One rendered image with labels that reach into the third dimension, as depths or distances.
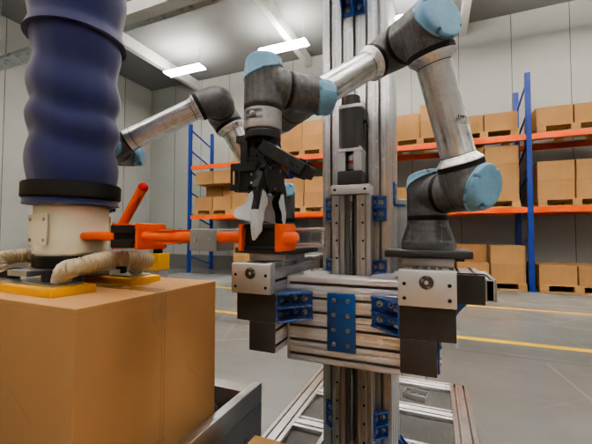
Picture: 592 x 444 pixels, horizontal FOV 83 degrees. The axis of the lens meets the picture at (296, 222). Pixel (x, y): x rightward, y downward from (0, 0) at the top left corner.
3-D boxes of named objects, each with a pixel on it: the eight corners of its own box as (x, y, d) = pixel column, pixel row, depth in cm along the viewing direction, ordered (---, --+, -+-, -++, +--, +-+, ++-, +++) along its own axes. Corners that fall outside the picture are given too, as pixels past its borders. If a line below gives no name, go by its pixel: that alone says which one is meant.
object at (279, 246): (238, 250, 62) (238, 224, 62) (258, 248, 69) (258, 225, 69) (277, 252, 59) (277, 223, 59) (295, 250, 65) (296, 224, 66)
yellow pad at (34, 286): (-33, 288, 83) (-32, 268, 83) (15, 283, 92) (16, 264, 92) (50, 299, 69) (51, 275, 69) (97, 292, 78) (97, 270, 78)
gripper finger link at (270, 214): (266, 233, 74) (258, 193, 71) (290, 233, 72) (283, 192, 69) (259, 240, 71) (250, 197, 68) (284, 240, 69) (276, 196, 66)
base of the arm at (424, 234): (403, 247, 111) (403, 218, 111) (454, 248, 105) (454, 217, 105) (398, 249, 97) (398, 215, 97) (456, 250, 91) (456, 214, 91)
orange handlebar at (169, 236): (3, 241, 98) (3, 229, 98) (101, 240, 125) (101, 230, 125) (290, 247, 59) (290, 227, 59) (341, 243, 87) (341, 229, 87)
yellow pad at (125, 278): (50, 278, 100) (51, 262, 101) (84, 275, 109) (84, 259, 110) (130, 286, 86) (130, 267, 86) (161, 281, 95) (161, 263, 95)
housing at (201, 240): (188, 250, 68) (188, 228, 69) (210, 249, 75) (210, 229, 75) (215, 251, 66) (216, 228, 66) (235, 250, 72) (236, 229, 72)
